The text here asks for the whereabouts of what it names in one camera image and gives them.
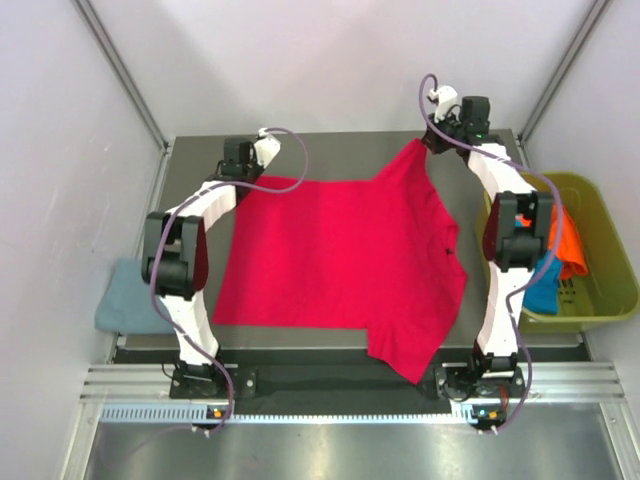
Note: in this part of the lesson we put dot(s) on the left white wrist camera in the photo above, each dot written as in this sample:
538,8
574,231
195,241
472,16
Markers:
267,147

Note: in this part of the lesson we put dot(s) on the aluminium frame rail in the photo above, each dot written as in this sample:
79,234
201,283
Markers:
552,382

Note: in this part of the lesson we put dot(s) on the olive green plastic bin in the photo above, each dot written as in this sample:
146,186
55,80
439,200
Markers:
609,292

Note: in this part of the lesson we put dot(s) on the orange t shirt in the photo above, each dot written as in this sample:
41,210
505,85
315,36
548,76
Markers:
570,251

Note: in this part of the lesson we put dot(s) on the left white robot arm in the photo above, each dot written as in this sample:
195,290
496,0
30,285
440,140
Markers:
175,266

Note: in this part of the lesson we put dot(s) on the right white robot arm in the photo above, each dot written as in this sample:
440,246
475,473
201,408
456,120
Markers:
515,236

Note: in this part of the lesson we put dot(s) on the left aluminium corner post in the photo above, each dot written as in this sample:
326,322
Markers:
107,46

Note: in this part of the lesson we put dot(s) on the aluminium corner post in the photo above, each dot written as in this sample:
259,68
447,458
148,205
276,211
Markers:
570,54
107,46

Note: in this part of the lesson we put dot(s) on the folded grey-blue t shirt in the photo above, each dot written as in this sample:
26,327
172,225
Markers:
126,307

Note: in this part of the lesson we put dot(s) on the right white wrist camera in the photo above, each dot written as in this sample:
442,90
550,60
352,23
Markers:
443,98

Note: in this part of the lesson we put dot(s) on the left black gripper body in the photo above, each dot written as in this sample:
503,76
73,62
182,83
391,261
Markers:
253,169

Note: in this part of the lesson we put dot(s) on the blue t shirt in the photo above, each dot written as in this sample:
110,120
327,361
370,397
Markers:
541,298

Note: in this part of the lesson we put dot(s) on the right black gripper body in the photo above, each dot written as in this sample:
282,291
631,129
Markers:
447,127

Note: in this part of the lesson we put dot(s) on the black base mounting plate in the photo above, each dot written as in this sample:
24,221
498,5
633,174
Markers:
318,382

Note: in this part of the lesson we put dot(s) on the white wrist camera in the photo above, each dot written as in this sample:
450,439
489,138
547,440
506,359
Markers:
267,147
443,98

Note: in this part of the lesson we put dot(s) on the right aluminium corner post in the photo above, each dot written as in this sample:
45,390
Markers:
570,54

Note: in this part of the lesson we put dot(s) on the magenta t shirt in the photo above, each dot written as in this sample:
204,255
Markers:
377,255

